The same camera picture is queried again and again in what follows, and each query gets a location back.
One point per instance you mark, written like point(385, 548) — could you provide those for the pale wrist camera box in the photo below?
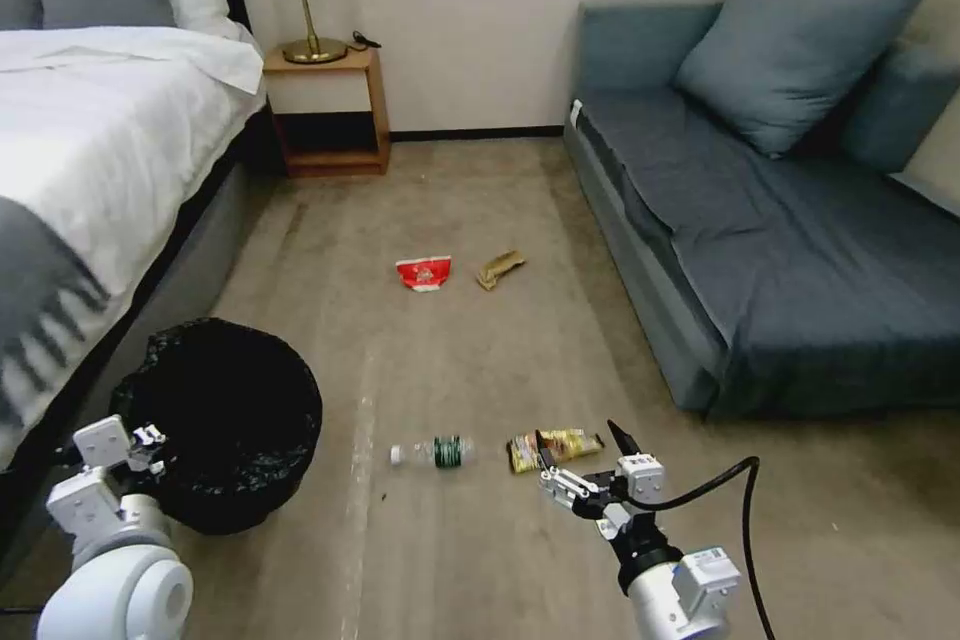
point(103, 443)
point(642, 481)

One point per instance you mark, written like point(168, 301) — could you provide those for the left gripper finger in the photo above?
point(150, 434)
point(148, 461)

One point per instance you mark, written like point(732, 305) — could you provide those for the yellow brown snack wrapper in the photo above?
point(571, 443)

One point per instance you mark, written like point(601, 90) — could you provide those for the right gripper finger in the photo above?
point(570, 484)
point(622, 445)

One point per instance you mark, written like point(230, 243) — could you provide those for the grey bed base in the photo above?
point(187, 250)

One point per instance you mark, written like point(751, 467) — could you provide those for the small grey pillow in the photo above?
point(16, 2)

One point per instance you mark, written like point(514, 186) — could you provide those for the wooden nightstand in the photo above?
point(322, 92)

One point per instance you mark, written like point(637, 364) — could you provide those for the white bed duvet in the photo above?
point(97, 122)

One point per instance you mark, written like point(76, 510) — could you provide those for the red snack bag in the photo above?
point(424, 272)

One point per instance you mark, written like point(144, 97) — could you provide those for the grey striped throw blanket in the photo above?
point(37, 280)

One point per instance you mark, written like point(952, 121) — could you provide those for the small blue cushion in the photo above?
point(907, 107)

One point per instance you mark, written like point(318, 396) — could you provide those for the clear plastic bottle green label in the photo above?
point(446, 451)

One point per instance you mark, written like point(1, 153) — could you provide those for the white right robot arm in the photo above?
point(664, 606)

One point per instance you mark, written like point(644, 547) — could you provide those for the blue grey sofa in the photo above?
point(787, 280)

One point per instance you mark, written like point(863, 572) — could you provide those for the white sofa tag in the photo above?
point(576, 115)

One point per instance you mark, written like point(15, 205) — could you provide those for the dark wall baseboard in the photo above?
point(480, 134)

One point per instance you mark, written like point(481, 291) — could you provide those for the tan crumpled wrapper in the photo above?
point(499, 266)

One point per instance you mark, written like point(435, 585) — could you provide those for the large blue cushion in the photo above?
point(787, 47)

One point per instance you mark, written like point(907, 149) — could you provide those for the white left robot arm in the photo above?
point(112, 580)

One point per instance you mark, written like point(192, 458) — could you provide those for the black trash bin with bag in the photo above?
point(225, 407)

